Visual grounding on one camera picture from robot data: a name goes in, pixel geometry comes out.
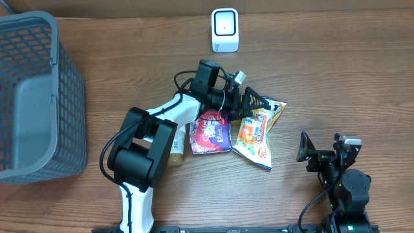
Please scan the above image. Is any dark grey plastic basket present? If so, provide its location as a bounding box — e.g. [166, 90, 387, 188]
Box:
[1, 11, 88, 184]

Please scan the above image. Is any white barcode scanner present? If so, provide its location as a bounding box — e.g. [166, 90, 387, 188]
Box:
[211, 8, 239, 53]

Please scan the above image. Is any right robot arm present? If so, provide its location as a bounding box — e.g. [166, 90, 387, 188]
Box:
[291, 131, 379, 233]

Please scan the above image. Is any red purple tissue pack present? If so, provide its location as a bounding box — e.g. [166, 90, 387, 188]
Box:
[190, 111, 232, 155]

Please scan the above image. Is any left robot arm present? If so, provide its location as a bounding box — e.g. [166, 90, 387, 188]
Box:
[100, 60, 271, 232]

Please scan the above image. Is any white tube gold cap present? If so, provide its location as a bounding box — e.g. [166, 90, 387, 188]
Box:
[168, 126, 186, 166]

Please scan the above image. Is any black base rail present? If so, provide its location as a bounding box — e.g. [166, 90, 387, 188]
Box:
[91, 225, 380, 233]

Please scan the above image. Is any orange cream snack bag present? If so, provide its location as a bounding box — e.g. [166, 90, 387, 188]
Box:
[232, 97, 287, 170]

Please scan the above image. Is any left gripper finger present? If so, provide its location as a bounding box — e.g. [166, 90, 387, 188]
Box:
[241, 87, 271, 112]
[229, 109, 253, 121]

